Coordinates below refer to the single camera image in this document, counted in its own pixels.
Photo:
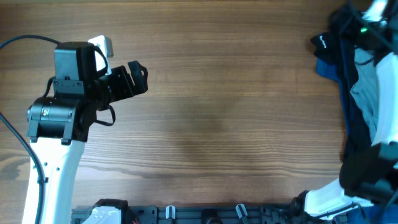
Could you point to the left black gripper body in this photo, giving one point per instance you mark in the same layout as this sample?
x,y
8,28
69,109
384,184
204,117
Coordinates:
x,y
114,87

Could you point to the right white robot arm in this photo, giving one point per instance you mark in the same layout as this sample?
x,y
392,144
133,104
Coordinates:
x,y
367,178

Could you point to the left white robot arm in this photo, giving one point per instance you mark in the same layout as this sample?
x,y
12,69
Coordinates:
x,y
58,125

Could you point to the dark clothes pile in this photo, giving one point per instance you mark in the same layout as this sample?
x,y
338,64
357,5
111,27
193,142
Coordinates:
x,y
373,30

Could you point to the grey garment in pile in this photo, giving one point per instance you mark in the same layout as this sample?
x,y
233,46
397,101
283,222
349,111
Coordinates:
x,y
366,90

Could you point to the blue cloth bottom right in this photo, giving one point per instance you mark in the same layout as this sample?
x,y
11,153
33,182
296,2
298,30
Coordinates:
x,y
371,213

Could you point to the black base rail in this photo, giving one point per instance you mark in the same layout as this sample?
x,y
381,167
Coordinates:
x,y
240,213

